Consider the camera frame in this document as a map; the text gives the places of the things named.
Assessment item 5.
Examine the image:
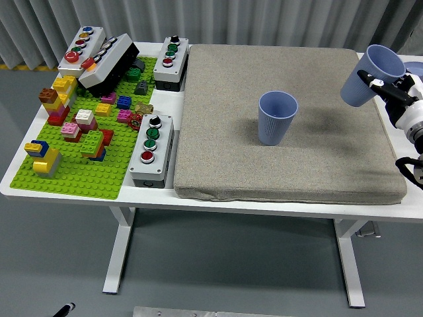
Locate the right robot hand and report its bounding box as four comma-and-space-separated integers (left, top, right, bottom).
356, 69, 423, 131

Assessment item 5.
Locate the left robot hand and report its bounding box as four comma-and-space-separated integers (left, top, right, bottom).
54, 302, 76, 317

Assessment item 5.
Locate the blue ribbed cup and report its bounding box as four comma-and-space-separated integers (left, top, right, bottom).
258, 90, 300, 146
340, 44, 406, 107

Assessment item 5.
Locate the blue plate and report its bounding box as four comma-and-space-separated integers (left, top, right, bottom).
403, 61, 423, 83

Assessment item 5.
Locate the white table leg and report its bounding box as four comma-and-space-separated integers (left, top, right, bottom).
102, 206, 136, 295
332, 217, 366, 310

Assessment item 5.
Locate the grey metal plate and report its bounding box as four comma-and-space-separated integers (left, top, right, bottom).
132, 306, 298, 317

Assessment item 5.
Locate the green brick baseplate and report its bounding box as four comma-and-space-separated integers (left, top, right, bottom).
9, 55, 159, 201

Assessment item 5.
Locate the blue yellow grey brick stack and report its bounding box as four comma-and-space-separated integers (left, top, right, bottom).
24, 139, 63, 180

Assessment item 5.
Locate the green orange brick stack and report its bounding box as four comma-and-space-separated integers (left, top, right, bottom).
80, 129, 115, 162

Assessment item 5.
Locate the four-button grey control box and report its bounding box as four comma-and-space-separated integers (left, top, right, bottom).
129, 114, 175, 190
153, 35, 190, 92

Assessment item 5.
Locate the pink white red brick stack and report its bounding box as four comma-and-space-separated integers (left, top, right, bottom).
61, 122, 83, 143

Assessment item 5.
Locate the grey-brown mat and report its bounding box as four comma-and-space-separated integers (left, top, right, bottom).
173, 44, 408, 205

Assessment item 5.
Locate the grey curtain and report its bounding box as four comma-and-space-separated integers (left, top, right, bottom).
0, 0, 423, 71

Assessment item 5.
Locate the brown yellow red brick tower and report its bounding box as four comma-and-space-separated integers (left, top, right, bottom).
38, 87, 71, 127

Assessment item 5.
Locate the brass valve fitting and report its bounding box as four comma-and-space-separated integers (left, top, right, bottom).
134, 102, 155, 116

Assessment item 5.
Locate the yellow white brick stack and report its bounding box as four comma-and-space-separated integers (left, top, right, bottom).
52, 75, 79, 107

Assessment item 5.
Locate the dark green brick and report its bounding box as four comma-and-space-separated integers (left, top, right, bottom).
124, 67, 143, 82

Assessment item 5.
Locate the yellow floor tape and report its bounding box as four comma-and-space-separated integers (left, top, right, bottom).
0, 64, 59, 71

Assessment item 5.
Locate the white control box black base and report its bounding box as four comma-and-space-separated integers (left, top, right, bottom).
78, 32, 141, 98

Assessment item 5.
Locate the five-button white control box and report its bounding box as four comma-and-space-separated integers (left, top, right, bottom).
58, 25, 107, 79

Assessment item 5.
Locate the metal bracket under table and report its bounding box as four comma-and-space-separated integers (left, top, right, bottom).
356, 221, 381, 238

